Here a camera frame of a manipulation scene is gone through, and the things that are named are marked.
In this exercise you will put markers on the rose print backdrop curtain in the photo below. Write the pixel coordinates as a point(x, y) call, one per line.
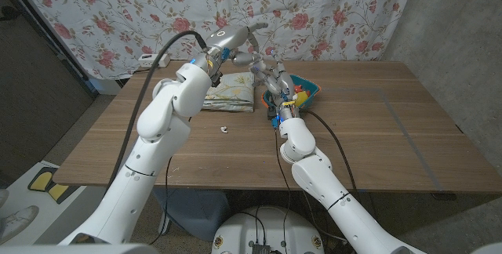
point(313, 11)

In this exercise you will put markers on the white power strip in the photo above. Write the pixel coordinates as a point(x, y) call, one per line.
point(153, 60)

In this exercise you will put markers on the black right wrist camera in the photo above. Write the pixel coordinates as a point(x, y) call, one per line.
point(272, 117)

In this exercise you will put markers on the dark grey partition panel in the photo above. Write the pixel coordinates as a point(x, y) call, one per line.
point(35, 89)

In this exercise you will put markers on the folded pale floral cloth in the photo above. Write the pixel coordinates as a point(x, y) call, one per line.
point(235, 93)

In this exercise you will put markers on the yellow toy lemon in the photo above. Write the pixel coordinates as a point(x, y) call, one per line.
point(302, 99)

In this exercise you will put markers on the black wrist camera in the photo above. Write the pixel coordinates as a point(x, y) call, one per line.
point(272, 117)
point(216, 78)

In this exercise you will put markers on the white AirPod earbud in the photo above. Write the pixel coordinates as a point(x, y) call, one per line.
point(224, 129)

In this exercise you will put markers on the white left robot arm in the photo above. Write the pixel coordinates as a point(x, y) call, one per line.
point(157, 148)

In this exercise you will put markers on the blue-grey stool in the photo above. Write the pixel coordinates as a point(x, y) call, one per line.
point(200, 211)

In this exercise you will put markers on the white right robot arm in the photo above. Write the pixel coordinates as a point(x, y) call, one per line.
point(325, 183)

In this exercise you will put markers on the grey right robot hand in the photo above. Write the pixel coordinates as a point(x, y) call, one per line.
point(284, 89)

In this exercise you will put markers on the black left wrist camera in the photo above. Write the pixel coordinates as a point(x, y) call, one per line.
point(216, 78)

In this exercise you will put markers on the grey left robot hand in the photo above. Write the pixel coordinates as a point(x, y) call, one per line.
point(227, 38)

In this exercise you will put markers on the white shoe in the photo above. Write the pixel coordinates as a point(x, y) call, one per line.
point(17, 220)

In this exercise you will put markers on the red toy fruit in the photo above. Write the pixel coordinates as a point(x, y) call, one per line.
point(299, 88)

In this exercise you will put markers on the yellow and black floor pad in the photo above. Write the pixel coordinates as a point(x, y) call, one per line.
point(47, 181)

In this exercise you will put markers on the teal basket with orange rim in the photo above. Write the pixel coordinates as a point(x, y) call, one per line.
point(311, 85)

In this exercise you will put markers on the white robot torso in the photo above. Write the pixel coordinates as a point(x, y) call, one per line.
point(274, 226)

